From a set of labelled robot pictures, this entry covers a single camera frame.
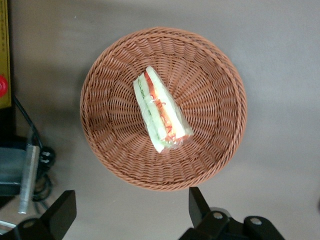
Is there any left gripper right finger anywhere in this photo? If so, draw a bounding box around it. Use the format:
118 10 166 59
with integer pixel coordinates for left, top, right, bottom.
178 186 245 240

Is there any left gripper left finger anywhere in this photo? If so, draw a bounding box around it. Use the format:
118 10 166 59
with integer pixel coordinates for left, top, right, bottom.
14 189 78 240

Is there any triangle sandwich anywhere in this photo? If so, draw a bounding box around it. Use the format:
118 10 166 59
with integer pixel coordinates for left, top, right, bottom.
132 65 195 154

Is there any round brown wicker basket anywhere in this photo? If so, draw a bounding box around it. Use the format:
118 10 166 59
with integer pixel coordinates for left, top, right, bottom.
79 26 248 192

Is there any grey metal plate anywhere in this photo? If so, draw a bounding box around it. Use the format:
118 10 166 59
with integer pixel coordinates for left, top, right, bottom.
0 146 29 199

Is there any red emergency stop button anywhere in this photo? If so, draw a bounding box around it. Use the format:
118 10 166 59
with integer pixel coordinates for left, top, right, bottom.
0 74 9 99

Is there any black control box yellow panel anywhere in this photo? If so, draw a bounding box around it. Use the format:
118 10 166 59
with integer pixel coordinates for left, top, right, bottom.
0 0 18 135

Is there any silver metal bracket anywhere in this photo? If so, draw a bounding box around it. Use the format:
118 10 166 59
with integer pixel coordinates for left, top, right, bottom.
18 145 41 215

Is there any black power cable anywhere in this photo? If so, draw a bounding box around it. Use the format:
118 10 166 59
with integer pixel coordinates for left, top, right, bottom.
12 94 57 209

